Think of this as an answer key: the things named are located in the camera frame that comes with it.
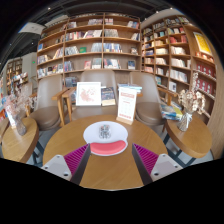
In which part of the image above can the white board with pink print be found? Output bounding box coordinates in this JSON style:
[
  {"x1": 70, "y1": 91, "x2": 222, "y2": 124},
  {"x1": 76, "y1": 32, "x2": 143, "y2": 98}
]
[{"x1": 75, "y1": 81, "x2": 102, "y2": 107}]

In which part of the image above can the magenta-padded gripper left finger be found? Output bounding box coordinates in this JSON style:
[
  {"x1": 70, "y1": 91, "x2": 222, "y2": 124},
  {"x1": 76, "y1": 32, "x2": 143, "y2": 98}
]
[{"x1": 40, "y1": 143, "x2": 92, "y2": 186}]

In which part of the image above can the glass vase with pale flowers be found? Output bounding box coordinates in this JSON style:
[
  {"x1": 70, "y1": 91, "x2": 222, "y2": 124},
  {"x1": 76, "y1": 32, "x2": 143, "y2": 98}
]
[{"x1": 177, "y1": 71, "x2": 207, "y2": 133}]

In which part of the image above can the transparent computer mouse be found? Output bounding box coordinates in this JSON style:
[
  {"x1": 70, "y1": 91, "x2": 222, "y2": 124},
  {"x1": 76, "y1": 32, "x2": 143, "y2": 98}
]
[{"x1": 98, "y1": 124, "x2": 112, "y2": 140}]

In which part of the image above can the round wooden side table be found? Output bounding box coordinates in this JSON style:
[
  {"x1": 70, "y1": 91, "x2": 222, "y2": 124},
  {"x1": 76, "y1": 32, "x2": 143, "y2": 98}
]
[
  {"x1": 164, "y1": 113, "x2": 213, "y2": 168},
  {"x1": 1, "y1": 116, "x2": 40, "y2": 164}
]

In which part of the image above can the white mouse pad, red rest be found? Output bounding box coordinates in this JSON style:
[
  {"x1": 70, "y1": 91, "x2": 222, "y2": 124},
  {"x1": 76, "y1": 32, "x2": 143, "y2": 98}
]
[{"x1": 82, "y1": 120, "x2": 129, "y2": 157}]

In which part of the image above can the wooden bookshelf with yellow poster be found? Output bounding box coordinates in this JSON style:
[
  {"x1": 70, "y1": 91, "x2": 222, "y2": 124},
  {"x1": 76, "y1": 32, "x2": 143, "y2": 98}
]
[{"x1": 140, "y1": 14, "x2": 218, "y2": 114}]

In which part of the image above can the light blue book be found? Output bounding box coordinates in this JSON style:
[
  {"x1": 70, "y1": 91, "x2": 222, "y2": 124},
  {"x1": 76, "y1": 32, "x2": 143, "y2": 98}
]
[{"x1": 117, "y1": 83, "x2": 143, "y2": 94}]

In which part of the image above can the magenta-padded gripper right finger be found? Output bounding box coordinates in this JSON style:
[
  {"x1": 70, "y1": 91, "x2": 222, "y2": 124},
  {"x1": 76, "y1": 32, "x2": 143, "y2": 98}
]
[{"x1": 131, "y1": 143, "x2": 184, "y2": 186}]

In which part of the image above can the glass vase with pink flowers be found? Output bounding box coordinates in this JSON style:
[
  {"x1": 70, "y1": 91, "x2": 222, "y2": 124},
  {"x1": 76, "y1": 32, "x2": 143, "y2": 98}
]
[{"x1": 3, "y1": 89, "x2": 38, "y2": 137}]

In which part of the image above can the dark book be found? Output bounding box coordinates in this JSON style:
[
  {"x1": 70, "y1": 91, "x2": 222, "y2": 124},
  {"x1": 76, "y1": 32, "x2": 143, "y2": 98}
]
[{"x1": 100, "y1": 86, "x2": 117, "y2": 107}]

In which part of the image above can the small distant bookshelf unit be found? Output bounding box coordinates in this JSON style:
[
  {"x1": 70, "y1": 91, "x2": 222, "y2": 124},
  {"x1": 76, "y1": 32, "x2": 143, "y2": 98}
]
[{"x1": 5, "y1": 57, "x2": 29, "y2": 96}]

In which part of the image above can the white hanging ceiling panel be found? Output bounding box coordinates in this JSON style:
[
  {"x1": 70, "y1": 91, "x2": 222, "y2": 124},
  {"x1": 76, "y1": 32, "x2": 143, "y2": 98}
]
[{"x1": 18, "y1": 21, "x2": 46, "y2": 35}]

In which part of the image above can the beige armchair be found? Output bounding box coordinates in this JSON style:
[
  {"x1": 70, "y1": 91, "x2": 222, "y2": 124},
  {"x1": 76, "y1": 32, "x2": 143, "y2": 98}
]
[
  {"x1": 129, "y1": 71, "x2": 179, "y2": 128},
  {"x1": 68, "y1": 68, "x2": 121, "y2": 122},
  {"x1": 29, "y1": 74, "x2": 69, "y2": 132}
]

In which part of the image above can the large wooden bookshelf unit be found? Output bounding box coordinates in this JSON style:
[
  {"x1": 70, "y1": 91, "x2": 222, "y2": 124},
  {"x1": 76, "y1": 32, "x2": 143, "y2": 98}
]
[{"x1": 35, "y1": 12, "x2": 143, "y2": 81}]

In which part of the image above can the white and red table sign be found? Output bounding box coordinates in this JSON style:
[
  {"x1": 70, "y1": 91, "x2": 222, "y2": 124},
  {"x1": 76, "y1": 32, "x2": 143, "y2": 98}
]
[{"x1": 115, "y1": 86, "x2": 138, "y2": 126}]

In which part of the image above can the stack of books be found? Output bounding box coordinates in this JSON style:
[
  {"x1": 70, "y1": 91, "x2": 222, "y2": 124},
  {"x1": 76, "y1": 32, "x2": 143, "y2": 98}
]
[{"x1": 160, "y1": 101, "x2": 184, "y2": 121}]

